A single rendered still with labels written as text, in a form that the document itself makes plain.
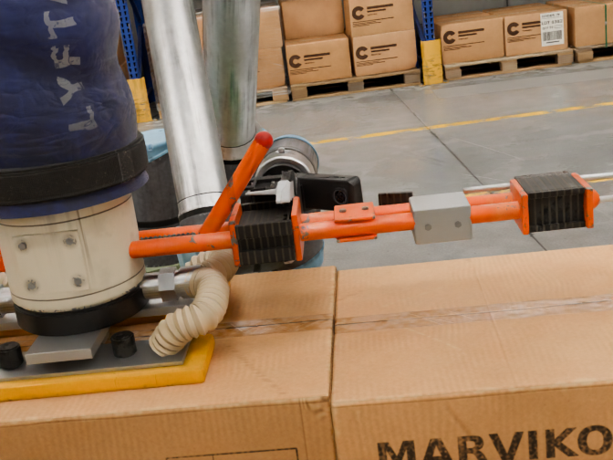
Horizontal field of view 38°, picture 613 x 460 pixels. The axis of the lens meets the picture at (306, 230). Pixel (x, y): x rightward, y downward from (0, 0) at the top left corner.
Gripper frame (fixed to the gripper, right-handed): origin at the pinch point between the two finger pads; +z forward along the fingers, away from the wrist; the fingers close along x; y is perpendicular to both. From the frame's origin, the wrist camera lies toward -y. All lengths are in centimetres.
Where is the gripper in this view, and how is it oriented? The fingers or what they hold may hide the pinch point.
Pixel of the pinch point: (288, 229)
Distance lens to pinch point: 111.9
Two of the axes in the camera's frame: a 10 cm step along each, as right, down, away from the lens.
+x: -1.2, -9.4, -3.2
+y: -9.9, 1.0, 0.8
